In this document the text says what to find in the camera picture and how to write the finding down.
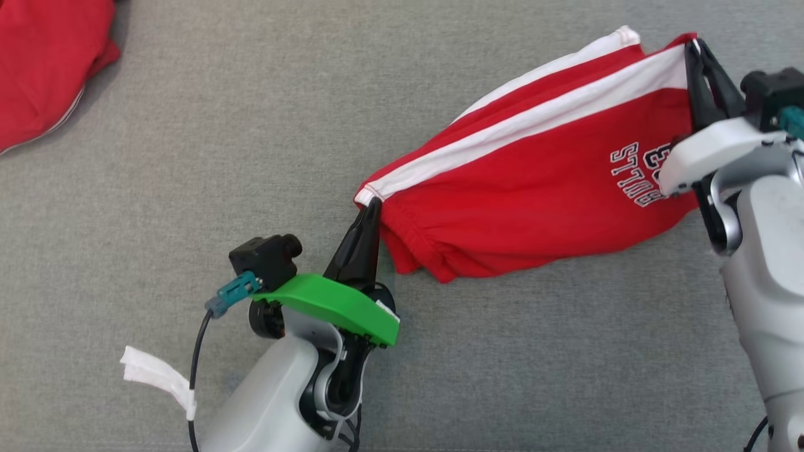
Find white cable label tape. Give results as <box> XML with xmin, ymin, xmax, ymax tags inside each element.
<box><xmin>120</xmin><ymin>345</ymin><xmax>198</xmax><ymax>422</ymax></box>

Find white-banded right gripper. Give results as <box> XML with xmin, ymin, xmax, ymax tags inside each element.
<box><xmin>656</xmin><ymin>39</ymin><xmax>804</xmax><ymax>197</ymax></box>

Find red shirt with striped trim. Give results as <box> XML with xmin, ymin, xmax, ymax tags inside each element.
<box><xmin>0</xmin><ymin>0</ymin><xmax>121</xmax><ymax>155</ymax></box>

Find left black cable, teal plug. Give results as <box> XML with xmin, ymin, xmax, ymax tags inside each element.
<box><xmin>187</xmin><ymin>271</ymin><xmax>262</xmax><ymax>452</ymax></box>

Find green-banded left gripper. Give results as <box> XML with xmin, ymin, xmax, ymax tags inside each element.
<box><xmin>249</xmin><ymin>198</ymin><xmax>401</xmax><ymax>348</ymax></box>

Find black cable, teal plug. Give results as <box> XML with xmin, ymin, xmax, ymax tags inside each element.
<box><xmin>187</xmin><ymin>271</ymin><xmax>262</xmax><ymax>452</ymax></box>
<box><xmin>778</xmin><ymin>105</ymin><xmax>804</xmax><ymax>140</ymax></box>

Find right black cable, teal plug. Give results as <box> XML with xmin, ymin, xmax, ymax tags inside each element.
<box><xmin>778</xmin><ymin>105</ymin><xmax>804</xmax><ymax>140</ymax></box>

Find red shorts with white stripes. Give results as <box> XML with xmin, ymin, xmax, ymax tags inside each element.
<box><xmin>354</xmin><ymin>25</ymin><xmax>701</xmax><ymax>284</ymax></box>

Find grey fabric sofa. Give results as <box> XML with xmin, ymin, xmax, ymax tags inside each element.
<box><xmin>0</xmin><ymin>0</ymin><xmax>804</xmax><ymax>452</ymax></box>

